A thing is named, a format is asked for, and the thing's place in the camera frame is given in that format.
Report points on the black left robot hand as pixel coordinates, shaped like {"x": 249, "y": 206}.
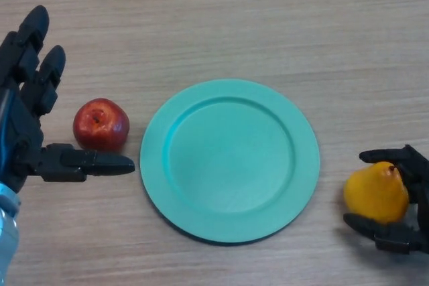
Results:
{"x": 23, "y": 132}

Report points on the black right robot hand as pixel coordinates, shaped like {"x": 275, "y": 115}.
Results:
{"x": 415, "y": 179}

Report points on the yellow pear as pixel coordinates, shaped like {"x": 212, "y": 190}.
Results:
{"x": 375, "y": 195}

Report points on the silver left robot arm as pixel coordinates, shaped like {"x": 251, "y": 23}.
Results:
{"x": 6, "y": 232}

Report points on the green round plate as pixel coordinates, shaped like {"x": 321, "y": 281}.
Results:
{"x": 229, "y": 162}

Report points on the red apple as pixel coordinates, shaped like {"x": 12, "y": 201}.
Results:
{"x": 100, "y": 125}

